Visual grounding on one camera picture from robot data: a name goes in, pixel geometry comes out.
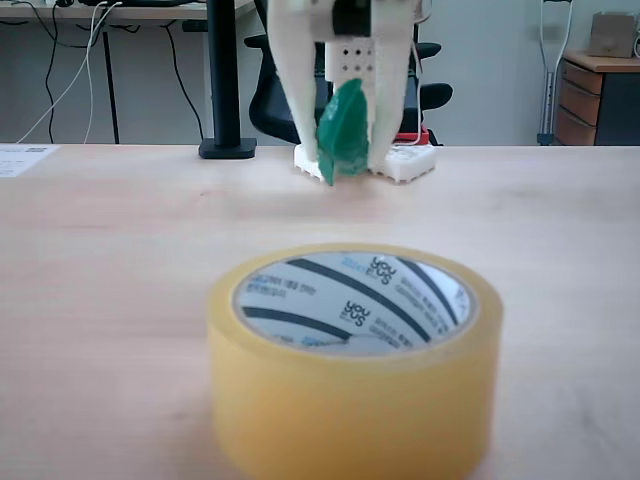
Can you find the white printed paper sheet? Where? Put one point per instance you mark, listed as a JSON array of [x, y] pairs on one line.
[[20, 160]]

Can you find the black office chair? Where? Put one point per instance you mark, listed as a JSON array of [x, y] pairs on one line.
[[270, 115]]

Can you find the black monitor stand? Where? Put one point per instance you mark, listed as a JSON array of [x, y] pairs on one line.
[[225, 75]]

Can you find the brown cardboard box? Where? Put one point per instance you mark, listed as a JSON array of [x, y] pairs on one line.
[[612, 35]]

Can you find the brown drawer cabinet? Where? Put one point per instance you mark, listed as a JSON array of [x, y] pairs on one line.
[[580, 100]]

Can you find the grey metal crutch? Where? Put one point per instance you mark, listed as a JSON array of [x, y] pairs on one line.
[[547, 100]]

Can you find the yellow packing tape roll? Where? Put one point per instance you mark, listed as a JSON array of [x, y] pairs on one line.
[[350, 410]]

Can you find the green toy cucumber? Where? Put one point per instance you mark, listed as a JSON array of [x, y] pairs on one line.
[[345, 135]]

